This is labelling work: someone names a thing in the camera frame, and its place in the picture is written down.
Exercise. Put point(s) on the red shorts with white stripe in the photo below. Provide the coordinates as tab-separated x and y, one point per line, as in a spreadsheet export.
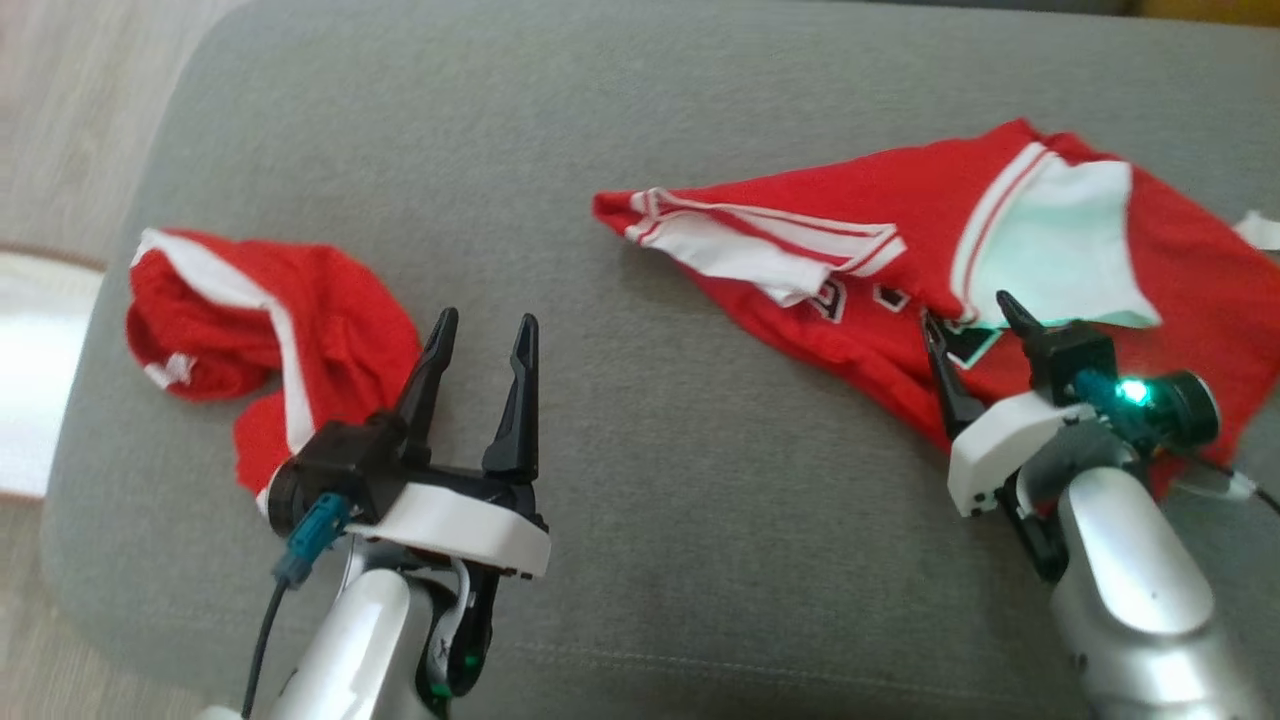
340	330

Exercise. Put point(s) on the white laundry basket brown rim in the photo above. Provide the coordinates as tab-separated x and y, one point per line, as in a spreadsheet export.
40	380

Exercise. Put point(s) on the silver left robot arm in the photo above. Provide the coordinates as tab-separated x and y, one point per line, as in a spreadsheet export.
360	650

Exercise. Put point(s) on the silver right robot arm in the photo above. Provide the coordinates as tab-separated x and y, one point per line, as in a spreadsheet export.
1140	580

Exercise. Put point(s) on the grey fabric sofa chaise seat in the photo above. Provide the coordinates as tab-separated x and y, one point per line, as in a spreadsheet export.
640	400

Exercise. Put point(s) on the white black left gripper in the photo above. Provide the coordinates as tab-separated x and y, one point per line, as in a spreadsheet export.
450	520

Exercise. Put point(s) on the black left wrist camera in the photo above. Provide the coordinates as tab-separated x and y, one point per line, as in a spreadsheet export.
340	460

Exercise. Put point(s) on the red white basketball jersey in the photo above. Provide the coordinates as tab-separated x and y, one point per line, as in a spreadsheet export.
1180	300

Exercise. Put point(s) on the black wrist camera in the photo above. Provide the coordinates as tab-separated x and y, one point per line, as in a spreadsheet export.
1075	355
340	460

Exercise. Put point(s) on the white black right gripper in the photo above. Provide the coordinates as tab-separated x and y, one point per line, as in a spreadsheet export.
990	450

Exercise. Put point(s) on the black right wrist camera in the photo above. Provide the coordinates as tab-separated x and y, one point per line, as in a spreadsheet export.
1075	355

